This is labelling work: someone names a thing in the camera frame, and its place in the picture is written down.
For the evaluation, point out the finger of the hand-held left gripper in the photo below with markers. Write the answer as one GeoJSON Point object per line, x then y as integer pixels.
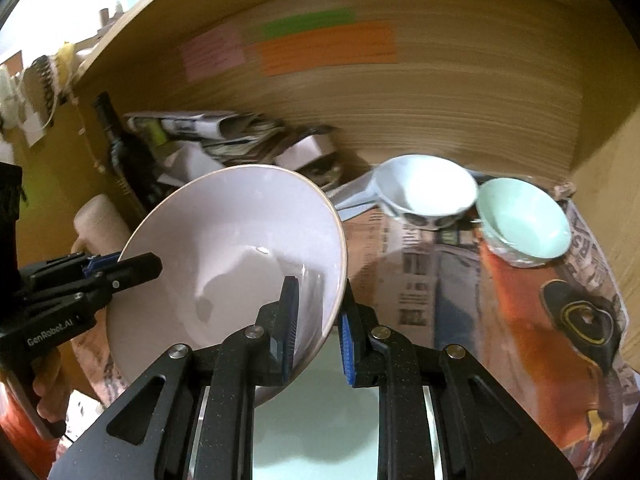
{"type": "Point", "coordinates": [100, 263]}
{"type": "Point", "coordinates": [135, 270]}

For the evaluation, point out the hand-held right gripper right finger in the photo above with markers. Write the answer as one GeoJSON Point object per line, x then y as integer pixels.
{"type": "Point", "coordinates": [347, 350]}

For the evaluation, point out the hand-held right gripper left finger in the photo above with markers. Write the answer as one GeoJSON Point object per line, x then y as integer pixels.
{"type": "Point", "coordinates": [290, 330]}

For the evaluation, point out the green plate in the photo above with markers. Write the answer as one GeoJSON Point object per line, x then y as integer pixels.
{"type": "Point", "coordinates": [315, 425]}

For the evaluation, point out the pink bowl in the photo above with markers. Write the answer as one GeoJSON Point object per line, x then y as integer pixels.
{"type": "Point", "coordinates": [225, 240]}

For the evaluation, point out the white bowl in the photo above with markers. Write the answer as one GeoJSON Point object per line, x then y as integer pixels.
{"type": "Point", "coordinates": [425, 185]}

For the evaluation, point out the green bowl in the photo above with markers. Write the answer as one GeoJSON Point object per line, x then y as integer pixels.
{"type": "Point", "coordinates": [520, 220]}

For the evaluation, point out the person's left hand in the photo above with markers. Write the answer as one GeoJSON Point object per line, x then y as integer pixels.
{"type": "Point", "coordinates": [52, 390]}

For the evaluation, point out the pink mug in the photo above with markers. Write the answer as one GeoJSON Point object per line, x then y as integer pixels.
{"type": "Point", "coordinates": [100, 225]}

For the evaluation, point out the orange cloth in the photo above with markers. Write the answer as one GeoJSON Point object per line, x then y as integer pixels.
{"type": "Point", "coordinates": [20, 430]}

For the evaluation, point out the dark wine bottle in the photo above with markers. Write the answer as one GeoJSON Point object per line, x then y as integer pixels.
{"type": "Point", "coordinates": [127, 160]}

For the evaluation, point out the pile of newspapers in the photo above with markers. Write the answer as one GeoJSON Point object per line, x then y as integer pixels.
{"type": "Point", "coordinates": [200, 127]}

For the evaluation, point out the small bowl of trinkets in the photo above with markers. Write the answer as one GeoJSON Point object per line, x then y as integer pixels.
{"type": "Point", "coordinates": [325, 172]}

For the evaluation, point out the small white box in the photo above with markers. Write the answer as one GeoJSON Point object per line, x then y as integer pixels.
{"type": "Point", "coordinates": [307, 150]}

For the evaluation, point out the pink sticky note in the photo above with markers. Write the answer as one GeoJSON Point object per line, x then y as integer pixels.
{"type": "Point", "coordinates": [212, 55]}

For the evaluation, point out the orange sticky note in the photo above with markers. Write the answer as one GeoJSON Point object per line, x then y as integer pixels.
{"type": "Point", "coordinates": [325, 47]}

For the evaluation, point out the green sticky note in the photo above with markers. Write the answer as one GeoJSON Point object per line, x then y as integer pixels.
{"type": "Point", "coordinates": [305, 24]}

